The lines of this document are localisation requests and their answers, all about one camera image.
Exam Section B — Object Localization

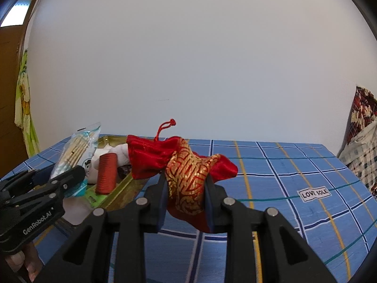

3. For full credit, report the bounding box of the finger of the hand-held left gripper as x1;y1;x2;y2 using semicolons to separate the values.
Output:
12;165;86;210
0;169;39;197

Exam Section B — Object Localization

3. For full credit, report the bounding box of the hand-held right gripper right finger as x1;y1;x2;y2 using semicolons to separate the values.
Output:
203;175;339;283

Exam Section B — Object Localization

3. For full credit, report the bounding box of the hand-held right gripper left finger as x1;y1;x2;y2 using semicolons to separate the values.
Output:
38;172;169;283

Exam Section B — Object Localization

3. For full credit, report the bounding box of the pink fluffy cloth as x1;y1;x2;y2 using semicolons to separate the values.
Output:
63;196;92;227

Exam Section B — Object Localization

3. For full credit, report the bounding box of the red gold brocade pouch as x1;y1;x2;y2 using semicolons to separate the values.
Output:
127;119;238;233

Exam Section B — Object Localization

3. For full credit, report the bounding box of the cotton swab packet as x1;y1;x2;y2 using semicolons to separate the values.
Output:
50;122;102;199

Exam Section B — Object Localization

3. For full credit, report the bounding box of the gold metal tin box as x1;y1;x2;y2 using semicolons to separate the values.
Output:
54;135;148;237

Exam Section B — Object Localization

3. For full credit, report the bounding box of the white sock with pink trim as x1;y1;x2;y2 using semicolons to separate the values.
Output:
107;142;132;167

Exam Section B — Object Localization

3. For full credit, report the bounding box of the person's left hand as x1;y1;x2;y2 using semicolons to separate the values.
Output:
4;239;43;282

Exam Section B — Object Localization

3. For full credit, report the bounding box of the green floral curtain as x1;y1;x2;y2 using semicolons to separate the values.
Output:
14;50;41;157

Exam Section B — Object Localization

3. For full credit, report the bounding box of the brown wooden door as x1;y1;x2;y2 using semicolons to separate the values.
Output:
0;0;40;180

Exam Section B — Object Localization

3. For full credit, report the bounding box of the blue plaid bed sheet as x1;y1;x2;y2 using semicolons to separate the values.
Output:
0;137;375;283

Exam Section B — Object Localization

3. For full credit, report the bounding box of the plaid cloth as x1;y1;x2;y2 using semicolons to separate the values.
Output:
337;121;377;197

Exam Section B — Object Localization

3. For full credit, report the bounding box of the transom window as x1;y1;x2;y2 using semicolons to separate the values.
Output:
0;0;33;28

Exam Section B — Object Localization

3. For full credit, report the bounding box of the dark red floral pillow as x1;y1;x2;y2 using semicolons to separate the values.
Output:
344;86;377;146

